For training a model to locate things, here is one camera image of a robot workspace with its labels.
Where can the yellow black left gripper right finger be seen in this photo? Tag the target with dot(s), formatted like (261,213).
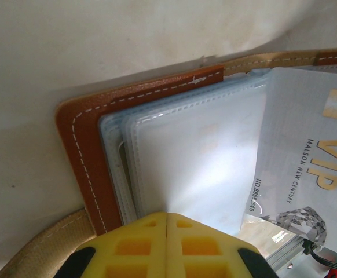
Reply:
(203,249)

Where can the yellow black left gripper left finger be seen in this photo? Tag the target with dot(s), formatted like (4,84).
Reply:
(133,249)

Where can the brown leather card holder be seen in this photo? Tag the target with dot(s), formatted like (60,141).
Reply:
(81,144)

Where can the clear plastic card sleeve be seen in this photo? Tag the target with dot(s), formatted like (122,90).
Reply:
(301,130)

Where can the aluminium mounting rail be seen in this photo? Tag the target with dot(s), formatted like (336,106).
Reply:
(290,255)

